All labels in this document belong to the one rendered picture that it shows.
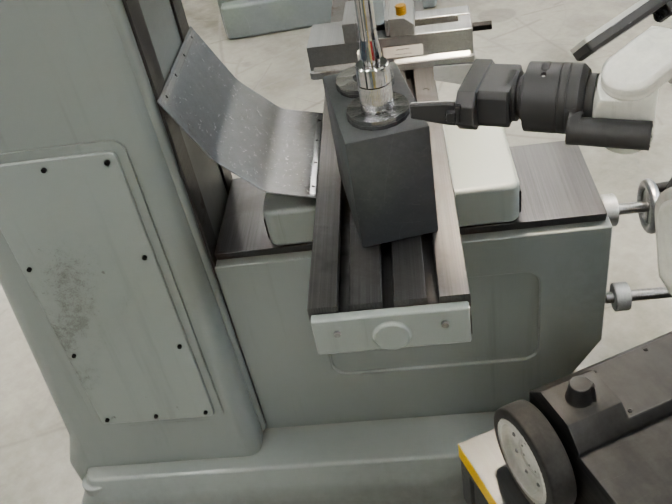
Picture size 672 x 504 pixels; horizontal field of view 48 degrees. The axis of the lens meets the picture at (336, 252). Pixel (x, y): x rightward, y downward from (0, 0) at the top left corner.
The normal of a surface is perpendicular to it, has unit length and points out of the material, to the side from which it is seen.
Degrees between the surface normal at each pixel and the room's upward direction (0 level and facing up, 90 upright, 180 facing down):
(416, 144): 90
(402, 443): 0
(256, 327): 90
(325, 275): 0
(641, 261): 0
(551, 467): 49
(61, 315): 89
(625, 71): 17
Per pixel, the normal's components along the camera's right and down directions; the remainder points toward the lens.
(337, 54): -0.07, 0.64
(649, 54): -0.26, -0.55
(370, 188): 0.15, 0.61
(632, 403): -0.15, -0.77
